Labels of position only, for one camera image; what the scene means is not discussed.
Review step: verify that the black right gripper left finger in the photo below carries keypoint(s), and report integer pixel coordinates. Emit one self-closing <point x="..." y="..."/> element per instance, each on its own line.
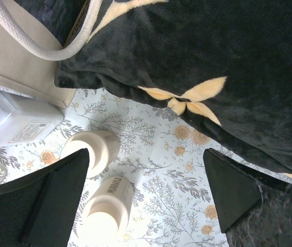
<point x="41" y="206"/>

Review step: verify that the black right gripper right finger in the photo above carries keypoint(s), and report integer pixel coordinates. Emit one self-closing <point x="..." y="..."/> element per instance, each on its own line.
<point x="234" y="192"/>

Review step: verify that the cream cylindrical bottle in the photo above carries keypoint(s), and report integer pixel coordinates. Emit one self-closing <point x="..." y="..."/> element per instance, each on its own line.
<point x="106" y="214"/>
<point x="103" y="147"/>

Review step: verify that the white rectangular bottle black cap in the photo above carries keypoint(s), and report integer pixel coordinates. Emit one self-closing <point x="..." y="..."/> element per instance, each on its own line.
<point x="25" y="120"/>

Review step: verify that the beige canvas tote bag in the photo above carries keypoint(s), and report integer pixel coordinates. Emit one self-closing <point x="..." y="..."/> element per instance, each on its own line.
<point x="29" y="53"/>

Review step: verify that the floral pattern table cloth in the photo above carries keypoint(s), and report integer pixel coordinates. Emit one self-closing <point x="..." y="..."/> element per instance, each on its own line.
<point x="160" y="155"/>

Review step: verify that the black flower pattern pillow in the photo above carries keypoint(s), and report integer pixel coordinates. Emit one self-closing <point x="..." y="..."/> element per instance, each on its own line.
<point x="225" y="67"/>

